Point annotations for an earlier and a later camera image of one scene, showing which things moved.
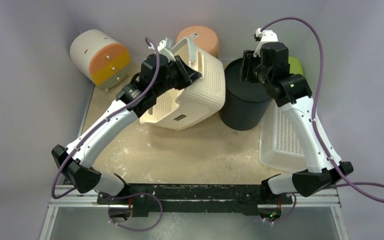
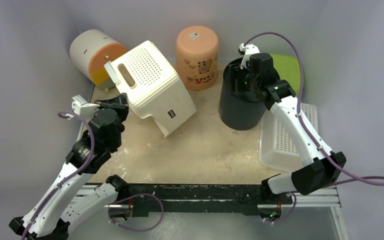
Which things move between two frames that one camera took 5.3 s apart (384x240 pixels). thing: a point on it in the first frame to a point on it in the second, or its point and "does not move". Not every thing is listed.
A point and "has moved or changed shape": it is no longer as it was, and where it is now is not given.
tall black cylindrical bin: [244, 104] does not move
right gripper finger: [249, 66] to [233, 76]
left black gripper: [187, 75] to [123, 103]
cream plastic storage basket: [198, 104] has moved or changed shape
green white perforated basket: [281, 142] does not move
